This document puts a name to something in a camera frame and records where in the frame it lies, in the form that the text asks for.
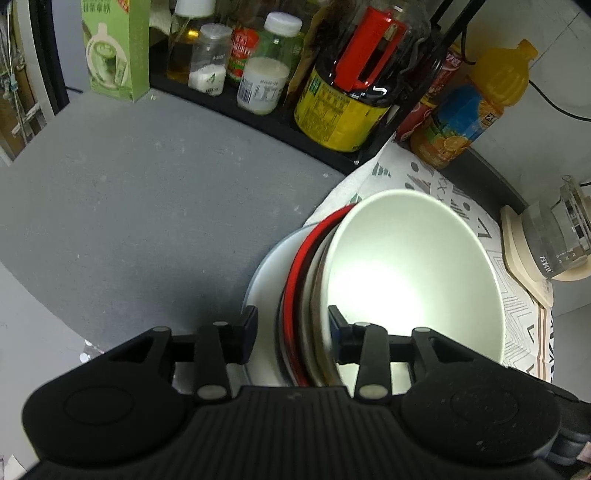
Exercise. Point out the glass kettle on base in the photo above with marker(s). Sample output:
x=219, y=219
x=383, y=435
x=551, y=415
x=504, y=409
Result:
x=517, y=249

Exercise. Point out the large dark sauce bottle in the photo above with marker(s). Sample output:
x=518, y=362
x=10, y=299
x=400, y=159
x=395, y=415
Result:
x=337, y=120

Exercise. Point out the grey white plate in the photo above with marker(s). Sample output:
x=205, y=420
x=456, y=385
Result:
x=265, y=295

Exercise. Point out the beige bowl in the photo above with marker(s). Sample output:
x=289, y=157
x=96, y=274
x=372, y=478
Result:
x=314, y=314

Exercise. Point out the brown packet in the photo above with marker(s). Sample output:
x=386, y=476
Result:
x=314, y=46

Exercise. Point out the green drink carton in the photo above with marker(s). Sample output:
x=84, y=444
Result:
x=115, y=55

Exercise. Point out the dark window frame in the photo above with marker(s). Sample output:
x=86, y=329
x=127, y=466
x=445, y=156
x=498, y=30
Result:
x=51, y=69

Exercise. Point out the red bowl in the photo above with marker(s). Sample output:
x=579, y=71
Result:
x=291, y=300

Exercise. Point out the red label sauce bottle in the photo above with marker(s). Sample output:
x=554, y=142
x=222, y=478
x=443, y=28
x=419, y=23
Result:
x=241, y=55

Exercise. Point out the small clear seasoning jar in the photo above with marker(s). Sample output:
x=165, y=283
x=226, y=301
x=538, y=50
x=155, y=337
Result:
x=207, y=76

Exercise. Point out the red drink can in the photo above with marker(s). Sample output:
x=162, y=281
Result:
x=415, y=120

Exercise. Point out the black metal rack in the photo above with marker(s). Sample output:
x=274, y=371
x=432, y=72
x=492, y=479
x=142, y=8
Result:
x=277, y=130

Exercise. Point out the orange juice bottle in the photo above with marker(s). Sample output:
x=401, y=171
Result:
x=461, y=120

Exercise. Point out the white capped powder jar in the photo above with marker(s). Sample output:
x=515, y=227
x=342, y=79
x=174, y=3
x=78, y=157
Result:
x=263, y=83

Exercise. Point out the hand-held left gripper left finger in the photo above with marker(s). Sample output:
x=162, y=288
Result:
x=248, y=334

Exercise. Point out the large white bowl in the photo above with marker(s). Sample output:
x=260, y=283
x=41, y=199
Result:
x=406, y=267

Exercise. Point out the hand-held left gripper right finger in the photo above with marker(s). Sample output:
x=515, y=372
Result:
x=334, y=339

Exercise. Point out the cooking oil bottle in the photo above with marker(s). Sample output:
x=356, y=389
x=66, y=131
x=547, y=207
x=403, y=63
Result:
x=180, y=64

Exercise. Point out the patterned white cloth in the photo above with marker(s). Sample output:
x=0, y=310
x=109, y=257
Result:
x=415, y=175

